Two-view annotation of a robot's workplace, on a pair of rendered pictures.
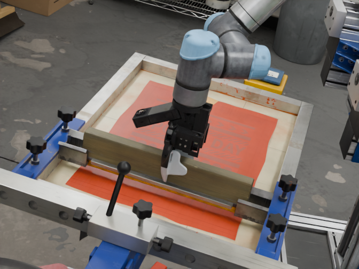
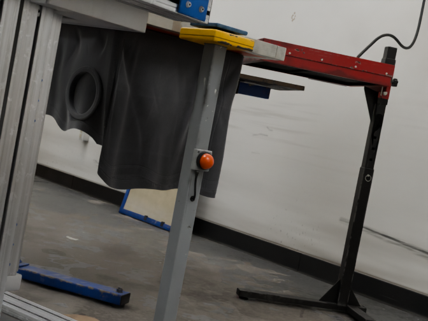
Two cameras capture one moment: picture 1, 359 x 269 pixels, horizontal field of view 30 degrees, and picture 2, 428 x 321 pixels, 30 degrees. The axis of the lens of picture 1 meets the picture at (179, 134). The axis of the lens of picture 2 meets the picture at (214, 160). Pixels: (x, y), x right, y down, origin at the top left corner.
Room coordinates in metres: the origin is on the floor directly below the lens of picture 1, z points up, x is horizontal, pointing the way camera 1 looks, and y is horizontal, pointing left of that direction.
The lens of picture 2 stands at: (3.23, -1.73, 0.75)
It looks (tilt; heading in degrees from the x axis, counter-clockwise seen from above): 3 degrees down; 128
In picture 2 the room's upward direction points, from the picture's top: 11 degrees clockwise
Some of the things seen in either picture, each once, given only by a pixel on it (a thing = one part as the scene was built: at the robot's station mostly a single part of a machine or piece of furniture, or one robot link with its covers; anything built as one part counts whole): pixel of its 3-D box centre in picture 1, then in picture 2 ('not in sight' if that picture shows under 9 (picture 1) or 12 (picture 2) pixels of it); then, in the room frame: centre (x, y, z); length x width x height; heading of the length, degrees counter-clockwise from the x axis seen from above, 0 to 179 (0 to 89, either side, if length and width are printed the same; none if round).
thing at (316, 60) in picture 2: not in sight; (314, 65); (1.38, 1.25, 1.06); 0.61 x 0.46 x 0.12; 49
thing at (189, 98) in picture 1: (190, 91); not in sight; (1.28, -0.01, 1.24); 0.08 x 0.08 x 0.05
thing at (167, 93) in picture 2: not in sight; (171, 116); (1.78, -0.08, 0.74); 0.45 x 0.03 x 0.43; 79
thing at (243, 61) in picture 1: (239, 57); not in sight; (1.33, -0.09, 1.31); 0.11 x 0.11 x 0.08; 20
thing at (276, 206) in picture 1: (274, 227); not in sight; (1.21, -0.25, 0.98); 0.30 x 0.05 x 0.07; 169
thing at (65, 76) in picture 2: not in sight; (72, 79); (1.52, -0.21, 0.79); 0.46 x 0.09 x 0.33; 169
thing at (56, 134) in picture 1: (49, 154); not in sight; (1.31, 0.29, 0.98); 0.30 x 0.05 x 0.07; 169
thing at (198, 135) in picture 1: (187, 124); not in sight; (1.28, -0.01, 1.16); 0.09 x 0.08 x 0.12; 79
